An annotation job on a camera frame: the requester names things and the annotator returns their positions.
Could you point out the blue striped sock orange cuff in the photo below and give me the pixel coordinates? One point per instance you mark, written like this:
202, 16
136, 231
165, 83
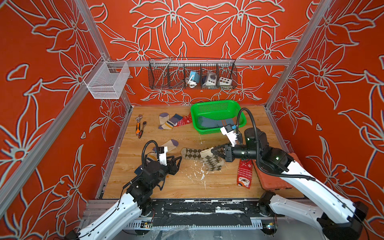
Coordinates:
210, 123

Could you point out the black wire wall basket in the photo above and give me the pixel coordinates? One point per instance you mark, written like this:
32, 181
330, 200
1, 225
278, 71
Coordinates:
172, 73

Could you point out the cream striped sock purple toe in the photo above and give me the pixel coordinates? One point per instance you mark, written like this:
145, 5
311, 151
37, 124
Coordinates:
171, 145

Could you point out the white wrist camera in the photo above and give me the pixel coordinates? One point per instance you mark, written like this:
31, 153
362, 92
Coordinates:
232, 133
163, 155

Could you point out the green plastic basket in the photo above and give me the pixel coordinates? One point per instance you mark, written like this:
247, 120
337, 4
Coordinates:
216, 110

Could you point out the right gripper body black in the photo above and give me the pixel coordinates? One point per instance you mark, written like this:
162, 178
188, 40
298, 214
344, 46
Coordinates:
242, 152

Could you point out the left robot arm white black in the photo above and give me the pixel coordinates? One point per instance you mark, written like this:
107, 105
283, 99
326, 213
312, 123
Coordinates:
134, 202

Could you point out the red black ratchet wrench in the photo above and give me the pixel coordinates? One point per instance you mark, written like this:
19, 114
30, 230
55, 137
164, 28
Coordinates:
142, 129

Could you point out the brown argyle sock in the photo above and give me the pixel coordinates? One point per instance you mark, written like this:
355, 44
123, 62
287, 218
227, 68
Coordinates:
193, 154
212, 163

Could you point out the orange handled adjustable wrench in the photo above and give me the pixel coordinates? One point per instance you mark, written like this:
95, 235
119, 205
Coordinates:
138, 124

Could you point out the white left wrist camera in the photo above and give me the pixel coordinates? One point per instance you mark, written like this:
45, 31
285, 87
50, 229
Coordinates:
163, 155

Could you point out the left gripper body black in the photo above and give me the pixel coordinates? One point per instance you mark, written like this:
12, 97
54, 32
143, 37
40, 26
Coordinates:
169, 169

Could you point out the teal box in basket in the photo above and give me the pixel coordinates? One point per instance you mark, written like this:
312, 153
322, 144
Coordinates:
193, 79

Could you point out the clear acrylic wall box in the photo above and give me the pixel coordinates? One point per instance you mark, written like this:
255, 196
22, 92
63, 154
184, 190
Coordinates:
104, 84

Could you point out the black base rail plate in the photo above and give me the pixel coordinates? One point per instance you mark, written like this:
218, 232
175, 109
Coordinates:
202, 214

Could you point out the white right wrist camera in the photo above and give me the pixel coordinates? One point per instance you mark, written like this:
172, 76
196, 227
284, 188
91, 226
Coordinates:
232, 133

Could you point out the white device with dial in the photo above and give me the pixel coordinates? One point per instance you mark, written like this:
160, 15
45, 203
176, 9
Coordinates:
210, 80

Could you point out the orange plastic tool case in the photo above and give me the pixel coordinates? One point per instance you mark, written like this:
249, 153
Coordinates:
270, 183

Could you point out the red christmas sock near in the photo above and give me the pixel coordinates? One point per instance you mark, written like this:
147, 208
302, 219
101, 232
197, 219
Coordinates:
245, 173

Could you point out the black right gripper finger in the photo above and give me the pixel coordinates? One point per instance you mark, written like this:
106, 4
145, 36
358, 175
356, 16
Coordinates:
219, 149
217, 156

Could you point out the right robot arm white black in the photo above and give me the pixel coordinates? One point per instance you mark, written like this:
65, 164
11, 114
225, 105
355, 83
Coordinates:
333, 215

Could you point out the red snowflake sock far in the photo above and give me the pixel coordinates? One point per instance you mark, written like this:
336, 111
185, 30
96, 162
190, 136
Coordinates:
185, 121

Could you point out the white box with dots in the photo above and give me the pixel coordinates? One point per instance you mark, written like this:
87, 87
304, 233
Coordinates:
225, 82

